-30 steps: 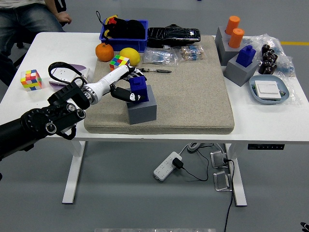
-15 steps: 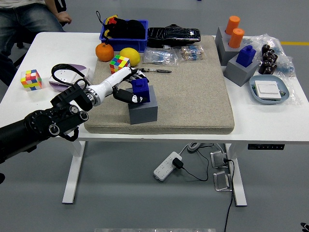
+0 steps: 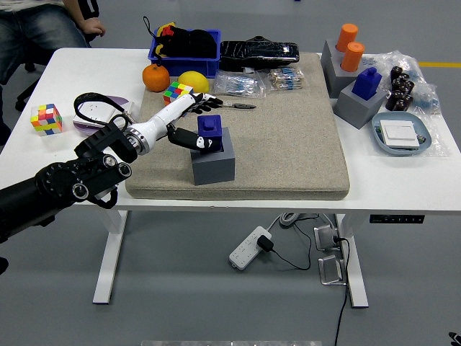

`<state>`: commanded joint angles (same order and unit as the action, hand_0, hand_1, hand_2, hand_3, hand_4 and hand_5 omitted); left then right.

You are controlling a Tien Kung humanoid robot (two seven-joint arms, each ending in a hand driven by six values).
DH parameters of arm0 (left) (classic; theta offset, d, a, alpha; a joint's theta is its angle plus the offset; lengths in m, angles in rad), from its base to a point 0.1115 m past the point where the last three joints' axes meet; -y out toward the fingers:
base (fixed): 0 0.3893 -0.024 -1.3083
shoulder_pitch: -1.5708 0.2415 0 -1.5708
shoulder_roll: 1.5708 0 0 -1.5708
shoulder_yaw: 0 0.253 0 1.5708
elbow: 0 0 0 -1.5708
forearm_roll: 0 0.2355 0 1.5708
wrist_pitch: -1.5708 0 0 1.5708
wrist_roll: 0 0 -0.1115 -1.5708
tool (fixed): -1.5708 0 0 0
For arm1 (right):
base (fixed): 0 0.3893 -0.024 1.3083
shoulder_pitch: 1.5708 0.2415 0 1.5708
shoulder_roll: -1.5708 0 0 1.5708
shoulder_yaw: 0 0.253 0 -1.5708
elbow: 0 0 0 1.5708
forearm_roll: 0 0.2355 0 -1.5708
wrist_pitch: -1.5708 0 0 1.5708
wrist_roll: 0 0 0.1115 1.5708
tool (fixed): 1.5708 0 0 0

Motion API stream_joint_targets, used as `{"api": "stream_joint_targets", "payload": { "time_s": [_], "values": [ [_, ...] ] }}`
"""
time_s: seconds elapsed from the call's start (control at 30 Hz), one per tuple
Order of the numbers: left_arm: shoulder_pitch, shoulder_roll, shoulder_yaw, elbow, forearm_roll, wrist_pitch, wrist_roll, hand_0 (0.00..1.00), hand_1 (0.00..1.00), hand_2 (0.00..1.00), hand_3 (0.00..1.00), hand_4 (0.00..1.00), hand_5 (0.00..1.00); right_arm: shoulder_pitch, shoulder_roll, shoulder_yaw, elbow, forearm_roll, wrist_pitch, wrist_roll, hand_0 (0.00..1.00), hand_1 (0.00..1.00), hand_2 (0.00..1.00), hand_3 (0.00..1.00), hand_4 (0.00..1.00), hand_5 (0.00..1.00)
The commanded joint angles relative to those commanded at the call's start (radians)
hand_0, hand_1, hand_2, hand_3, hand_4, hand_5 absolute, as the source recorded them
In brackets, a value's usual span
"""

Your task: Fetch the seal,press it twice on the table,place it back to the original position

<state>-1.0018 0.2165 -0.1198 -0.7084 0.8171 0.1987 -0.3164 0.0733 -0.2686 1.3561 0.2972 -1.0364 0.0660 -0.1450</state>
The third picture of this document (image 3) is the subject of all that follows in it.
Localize white power strip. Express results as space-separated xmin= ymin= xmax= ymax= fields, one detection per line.
xmin=228 ymin=226 xmax=273 ymax=271

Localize orange cylinder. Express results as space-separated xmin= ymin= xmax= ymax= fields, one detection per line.
xmin=335 ymin=23 xmax=359 ymax=53
xmin=340 ymin=41 xmax=366 ymax=73

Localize yellow red toy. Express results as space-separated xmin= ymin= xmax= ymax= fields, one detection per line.
xmin=155 ymin=22 xmax=177 ymax=58

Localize flat clear plastic bag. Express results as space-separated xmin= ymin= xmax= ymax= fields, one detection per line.
xmin=370 ymin=111 xmax=451 ymax=158

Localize person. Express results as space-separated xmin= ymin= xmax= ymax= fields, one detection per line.
xmin=0 ymin=0 xmax=107 ymax=145

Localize person's hand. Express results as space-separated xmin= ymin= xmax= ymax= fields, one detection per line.
xmin=77 ymin=17 xmax=107 ymax=37

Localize long black power cable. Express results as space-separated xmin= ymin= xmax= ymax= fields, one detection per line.
xmin=333 ymin=236 xmax=351 ymax=346

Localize blue seal stamp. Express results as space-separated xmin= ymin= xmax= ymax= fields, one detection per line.
xmin=352 ymin=67 xmax=382 ymax=101
xmin=197 ymin=114 xmax=223 ymax=152

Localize white switch panel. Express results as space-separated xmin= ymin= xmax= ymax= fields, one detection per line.
xmin=380 ymin=120 xmax=421 ymax=148

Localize yellow lemon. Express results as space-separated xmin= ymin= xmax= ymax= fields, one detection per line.
xmin=177 ymin=71 xmax=210 ymax=97

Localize white table leg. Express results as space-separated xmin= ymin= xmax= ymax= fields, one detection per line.
xmin=92 ymin=210 xmax=130 ymax=305
xmin=334 ymin=213 xmax=370 ymax=309

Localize clear bag with blue parts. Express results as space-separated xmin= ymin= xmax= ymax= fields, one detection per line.
xmin=362 ymin=50 xmax=442 ymax=116

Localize black table control panel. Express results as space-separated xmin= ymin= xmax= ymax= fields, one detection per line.
xmin=369 ymin=214 xmax=425 ymax=224

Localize grey two-hole holder block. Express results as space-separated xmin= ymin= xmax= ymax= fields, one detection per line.
xmin=320 ymin=38 xmax=364 ymax=99

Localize bag of brown resistors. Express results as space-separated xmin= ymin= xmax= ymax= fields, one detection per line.
xmin=266 ymin=66 xmax=309 ymax=93

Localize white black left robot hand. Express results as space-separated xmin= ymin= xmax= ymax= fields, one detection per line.
xmin=138 ymin=92 xmax=224 ymax=156

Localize black capacitors cluster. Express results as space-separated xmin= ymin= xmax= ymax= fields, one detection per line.
xmin=385 ymin=66 xmax=415 ymax=112

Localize black pouch with strap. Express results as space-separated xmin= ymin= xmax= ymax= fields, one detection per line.
xmin=143 ymin=16 xmax=218 ymax=59

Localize grey square seal holder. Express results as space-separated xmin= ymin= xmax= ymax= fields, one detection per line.
xmin=333 ymin=79 xmax=390 ymax=130
xmin=189 ymin=126 xmax=237 ymax=187

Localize bright colour puzzle cube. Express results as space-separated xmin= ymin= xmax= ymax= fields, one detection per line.
xmin=163 ymin=81 xmax=194 ymax=107

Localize thin black adapter cord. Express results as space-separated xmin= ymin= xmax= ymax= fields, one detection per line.
xmin=269 ymin=216 xmax=313 ymax=271

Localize blue plastic bin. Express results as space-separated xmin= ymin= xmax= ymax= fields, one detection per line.
xmin=148 ymin=28 xmax=222 ymax=79

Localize purple white tray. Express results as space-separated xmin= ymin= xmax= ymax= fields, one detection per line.
xmin=72 ymin=94 xmax=135 ymax=137

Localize light blue plate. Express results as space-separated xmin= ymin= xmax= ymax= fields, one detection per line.
xmin=370 ymin=110 xmax=432 ymax=156

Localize black wrapped package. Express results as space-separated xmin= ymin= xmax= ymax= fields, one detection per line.
xmin=218 ymin=35 xmax=300 ymax=72

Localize pastel colour puzzle cube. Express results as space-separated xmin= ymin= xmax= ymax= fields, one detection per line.
xmin=30 ymin=104 xmax=63 ymax=137

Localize white coiled cable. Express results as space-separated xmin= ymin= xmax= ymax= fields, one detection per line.
xmin=268 ymin=212 xmax=338 ymax=231

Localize white wall socket panel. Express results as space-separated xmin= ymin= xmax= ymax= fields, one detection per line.
xmin=73 ymin=102 xmax=125 ymax=126

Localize orange mandarin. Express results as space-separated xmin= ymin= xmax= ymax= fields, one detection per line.
xmin=142 ymin=63 xmax=171 ymax=93

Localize bag of blue resistors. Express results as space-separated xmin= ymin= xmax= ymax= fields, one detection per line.
xmin=212 ymin=70 xmax=267 ymax=99

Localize grey-brown mat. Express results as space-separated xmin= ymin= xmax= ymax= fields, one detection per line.
xmin=125 ymin=53 xmax=351 ymax=201

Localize black plug adapter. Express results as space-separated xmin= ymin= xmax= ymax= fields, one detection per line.
xmin=256 ymin=234 xmax=274 ymax=253

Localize silver metal bracket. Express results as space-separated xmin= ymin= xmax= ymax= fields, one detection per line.
xmin=313 ymin=223 xmax=343 ymax=252
xmin=318 ymin=254 xmax=347 ymax=286

